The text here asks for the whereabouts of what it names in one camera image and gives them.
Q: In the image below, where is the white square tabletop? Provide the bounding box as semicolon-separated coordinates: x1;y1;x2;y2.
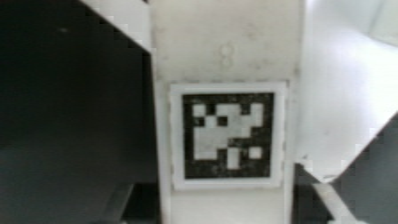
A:
82;0;398;224

